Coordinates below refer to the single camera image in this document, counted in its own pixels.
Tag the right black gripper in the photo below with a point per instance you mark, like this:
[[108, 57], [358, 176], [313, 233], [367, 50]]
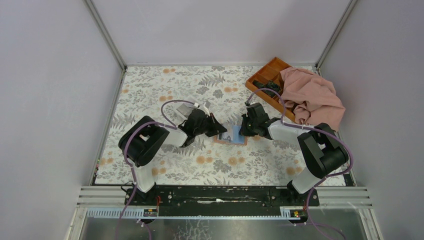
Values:
[[243, 131]]

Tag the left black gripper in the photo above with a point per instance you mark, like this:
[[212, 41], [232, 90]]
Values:
[[215, 127]]

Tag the tan leather card holder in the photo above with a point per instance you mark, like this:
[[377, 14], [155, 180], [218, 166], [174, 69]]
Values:
[[238, 138]]

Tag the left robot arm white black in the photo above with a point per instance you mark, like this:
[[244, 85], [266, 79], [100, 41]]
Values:
[[141, 143]]

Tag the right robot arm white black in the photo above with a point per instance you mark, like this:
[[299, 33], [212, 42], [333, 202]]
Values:
[[322, 151]]

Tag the white plastic card box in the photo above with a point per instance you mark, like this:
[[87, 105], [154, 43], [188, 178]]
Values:
[[185, 108]]

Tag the dark green items in tray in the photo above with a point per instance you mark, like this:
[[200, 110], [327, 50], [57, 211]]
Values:
[[270, 88]]

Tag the orange wooden tray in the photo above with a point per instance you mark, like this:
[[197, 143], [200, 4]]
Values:
[[269, 73]]

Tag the pink cloth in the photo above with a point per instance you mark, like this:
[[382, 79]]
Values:
[[312, 98]]

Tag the floral table mat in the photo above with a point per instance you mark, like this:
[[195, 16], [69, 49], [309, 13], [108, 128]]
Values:
[[155, 90]]

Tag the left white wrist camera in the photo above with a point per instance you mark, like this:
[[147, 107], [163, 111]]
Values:
[[203, 107]]

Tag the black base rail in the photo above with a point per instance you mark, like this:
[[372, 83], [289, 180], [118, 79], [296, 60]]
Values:
[[220, 201]]

